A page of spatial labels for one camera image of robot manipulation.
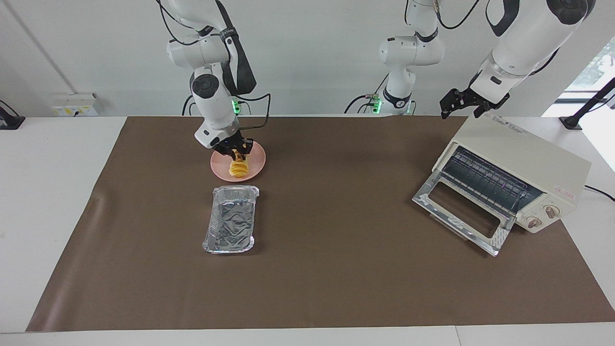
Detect golden sliced bread loaf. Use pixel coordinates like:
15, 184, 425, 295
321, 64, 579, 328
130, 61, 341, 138
228, 150, 249, 178

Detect aluminium foil baking tray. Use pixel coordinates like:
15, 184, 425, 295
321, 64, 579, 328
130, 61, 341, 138
202, 185, 260, 254

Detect cream white toaster oven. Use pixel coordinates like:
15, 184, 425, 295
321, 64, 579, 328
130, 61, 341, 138
431, 114, 592, 235

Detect pink round plate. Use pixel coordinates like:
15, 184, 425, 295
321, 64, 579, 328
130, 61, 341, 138
210, 141, 266, 182

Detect bright window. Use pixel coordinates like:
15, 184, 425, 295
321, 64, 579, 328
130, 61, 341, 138
565, 36, 615, 93

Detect brown table mat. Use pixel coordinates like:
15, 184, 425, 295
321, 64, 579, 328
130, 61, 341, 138
26, 115, 615, 332

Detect black table clamp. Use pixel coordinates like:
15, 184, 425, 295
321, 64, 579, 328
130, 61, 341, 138
0, 99, 26, 131

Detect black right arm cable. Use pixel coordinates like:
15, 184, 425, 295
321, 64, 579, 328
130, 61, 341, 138
156, 0, 271, 131

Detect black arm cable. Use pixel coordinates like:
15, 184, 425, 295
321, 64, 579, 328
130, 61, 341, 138
156, 0, 271, 131
405, 0, 482, 30

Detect metal oven wire rack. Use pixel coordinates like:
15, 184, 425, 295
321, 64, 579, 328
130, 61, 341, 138
441, 146, 544, 215

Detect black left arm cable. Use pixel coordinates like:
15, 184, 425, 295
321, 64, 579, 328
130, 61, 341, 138
405, 0, 482, 30

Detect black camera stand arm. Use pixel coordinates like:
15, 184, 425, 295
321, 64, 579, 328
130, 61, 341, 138
559, 77, 615, 131

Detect black left base cable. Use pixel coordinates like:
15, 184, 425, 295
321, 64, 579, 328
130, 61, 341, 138
344, 72, 391, 115

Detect glass oven door silver frame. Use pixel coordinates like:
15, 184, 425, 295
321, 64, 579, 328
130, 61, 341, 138
412, 171, 516, 257

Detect black oven power cord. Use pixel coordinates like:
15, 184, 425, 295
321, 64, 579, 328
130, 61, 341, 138
584, 185, 615, 202

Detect white wall socket box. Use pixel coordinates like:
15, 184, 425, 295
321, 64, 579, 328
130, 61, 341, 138
51, 92, 99, 118

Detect white wall cable duct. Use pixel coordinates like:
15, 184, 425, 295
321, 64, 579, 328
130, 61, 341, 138
5, 0, 77, 94

